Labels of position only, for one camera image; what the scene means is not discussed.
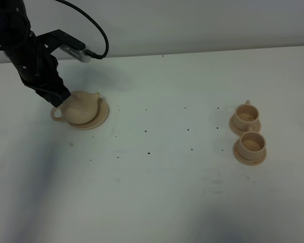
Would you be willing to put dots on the beige teapot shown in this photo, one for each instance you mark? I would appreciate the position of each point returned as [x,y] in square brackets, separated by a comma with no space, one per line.
[80,108]

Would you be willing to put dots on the near beige teacup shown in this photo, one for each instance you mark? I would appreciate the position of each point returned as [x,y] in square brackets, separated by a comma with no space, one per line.
[252,144]

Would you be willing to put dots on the far beige cup saucer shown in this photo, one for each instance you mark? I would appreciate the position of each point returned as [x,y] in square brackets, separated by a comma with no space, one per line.
[254,127]

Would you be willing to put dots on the beige teacup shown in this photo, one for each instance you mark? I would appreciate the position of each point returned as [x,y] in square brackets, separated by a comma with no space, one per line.
[252,144]
[246,114]

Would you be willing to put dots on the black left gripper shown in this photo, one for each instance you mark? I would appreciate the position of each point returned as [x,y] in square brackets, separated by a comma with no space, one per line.
[37,69]

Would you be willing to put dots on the far beige teacup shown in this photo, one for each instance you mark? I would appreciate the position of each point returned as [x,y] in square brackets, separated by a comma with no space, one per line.
[246,114]

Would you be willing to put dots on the near beige cup saucer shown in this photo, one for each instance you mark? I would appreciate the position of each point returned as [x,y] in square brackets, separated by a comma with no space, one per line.
[246,161]

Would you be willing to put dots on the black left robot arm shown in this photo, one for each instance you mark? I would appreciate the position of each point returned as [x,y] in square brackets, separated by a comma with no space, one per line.
[15,26]

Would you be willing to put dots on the beige cup saucer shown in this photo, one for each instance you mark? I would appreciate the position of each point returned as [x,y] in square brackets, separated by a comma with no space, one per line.
[246,161]
[254,127]

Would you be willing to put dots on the beige teapot saucer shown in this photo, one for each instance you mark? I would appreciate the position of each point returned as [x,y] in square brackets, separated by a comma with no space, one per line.
[100,117]

